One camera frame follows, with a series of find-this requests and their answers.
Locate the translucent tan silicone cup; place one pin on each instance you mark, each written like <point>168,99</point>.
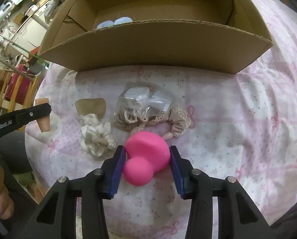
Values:
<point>95,106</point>

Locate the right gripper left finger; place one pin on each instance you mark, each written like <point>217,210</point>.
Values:
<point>112,169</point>

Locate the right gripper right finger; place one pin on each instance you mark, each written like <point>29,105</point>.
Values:
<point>184,175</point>

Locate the light blue plush toy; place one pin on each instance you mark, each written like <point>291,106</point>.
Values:
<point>122,20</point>

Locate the white kitchen cabinet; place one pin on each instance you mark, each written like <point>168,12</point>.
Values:
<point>26,27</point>

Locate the beige lace scrunchie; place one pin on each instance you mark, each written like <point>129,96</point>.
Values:
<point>163,121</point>

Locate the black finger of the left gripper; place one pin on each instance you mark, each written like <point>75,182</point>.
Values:
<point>14,120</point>

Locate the brown cardboard box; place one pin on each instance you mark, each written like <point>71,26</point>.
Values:
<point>218,35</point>

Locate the pink floral bed quilt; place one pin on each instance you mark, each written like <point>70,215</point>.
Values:
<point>243,125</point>

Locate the wooden railing frame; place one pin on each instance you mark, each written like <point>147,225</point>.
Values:
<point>19,82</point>

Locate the white ruffled scrunchie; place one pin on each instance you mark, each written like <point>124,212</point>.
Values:
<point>97,137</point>

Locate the clear bag with white item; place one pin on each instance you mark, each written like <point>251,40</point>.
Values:
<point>141,101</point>

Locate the pink rubber duck toy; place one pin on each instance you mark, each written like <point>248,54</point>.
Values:
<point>148,153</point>

